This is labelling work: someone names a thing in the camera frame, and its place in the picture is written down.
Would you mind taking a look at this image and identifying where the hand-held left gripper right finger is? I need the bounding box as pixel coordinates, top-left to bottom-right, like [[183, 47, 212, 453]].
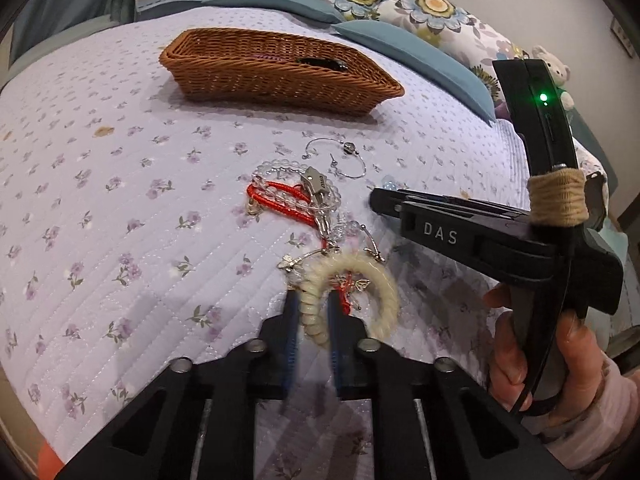
[[326, 291, 577, 480]]

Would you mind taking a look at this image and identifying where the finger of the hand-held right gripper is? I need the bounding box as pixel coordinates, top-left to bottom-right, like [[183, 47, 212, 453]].
[[369, 187, 532, 222]]

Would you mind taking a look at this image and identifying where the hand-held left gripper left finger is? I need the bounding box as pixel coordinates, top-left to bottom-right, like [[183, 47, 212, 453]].
[[52, 287, 306, 480]]

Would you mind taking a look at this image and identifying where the cream spiral coil bracelet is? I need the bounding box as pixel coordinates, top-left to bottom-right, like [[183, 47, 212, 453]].
[[299, 252, 400, 352]]

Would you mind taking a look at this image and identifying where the brown wicker basket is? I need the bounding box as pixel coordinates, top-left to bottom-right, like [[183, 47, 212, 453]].
[[159, 28, 405, 119]]

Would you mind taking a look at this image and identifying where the person's right forearm pink sleeve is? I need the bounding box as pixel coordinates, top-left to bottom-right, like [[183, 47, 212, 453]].
[[537, 355, 640, 480]]

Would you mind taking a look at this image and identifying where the person's right hand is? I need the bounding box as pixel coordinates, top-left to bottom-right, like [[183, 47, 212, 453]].
[[482, 285, 618, 438]]

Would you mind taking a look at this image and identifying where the thin silver bangle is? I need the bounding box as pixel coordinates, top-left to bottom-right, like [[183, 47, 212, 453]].
[[305, 138, 369, 180]]

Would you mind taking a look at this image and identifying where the silver metal clip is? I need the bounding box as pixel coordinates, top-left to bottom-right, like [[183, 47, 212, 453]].
[[299, 166, 335, 212]]

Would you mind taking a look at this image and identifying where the teal flat pillow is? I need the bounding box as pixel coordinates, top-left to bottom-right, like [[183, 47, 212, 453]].
[[332, 20, 499, 124], [202, 0, 347, 24]]

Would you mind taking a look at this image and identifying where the black glossy accessory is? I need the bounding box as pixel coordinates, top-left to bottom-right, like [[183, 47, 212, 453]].
[[297, 57, 352, 73]]

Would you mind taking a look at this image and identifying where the white teddy bear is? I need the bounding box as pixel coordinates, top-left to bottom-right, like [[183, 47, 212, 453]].
[[530, 45, 575, 107]]

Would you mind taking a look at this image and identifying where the lavender floral quilt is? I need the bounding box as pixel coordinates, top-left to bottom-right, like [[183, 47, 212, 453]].
[[0, 2, 610, 480]]

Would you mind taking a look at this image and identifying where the teal curtain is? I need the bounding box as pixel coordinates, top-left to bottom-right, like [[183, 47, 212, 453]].
[[9, 0, 132, 63]]

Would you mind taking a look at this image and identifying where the red cord gold charm bracelet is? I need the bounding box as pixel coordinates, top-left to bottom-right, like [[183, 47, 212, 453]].
[[334, 272, 374, 319]]

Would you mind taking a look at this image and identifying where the silver butterfly chain bracelet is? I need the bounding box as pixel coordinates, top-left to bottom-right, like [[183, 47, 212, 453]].
[[277, 219, 387, 282]]

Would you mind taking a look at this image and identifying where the clear bead bracelet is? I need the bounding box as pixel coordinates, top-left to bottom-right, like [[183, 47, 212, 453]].
[[250, 158, 347, 212]]

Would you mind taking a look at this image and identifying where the white wall switch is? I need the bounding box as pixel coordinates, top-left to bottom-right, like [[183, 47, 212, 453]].
[[612, 17, 634, 57]]

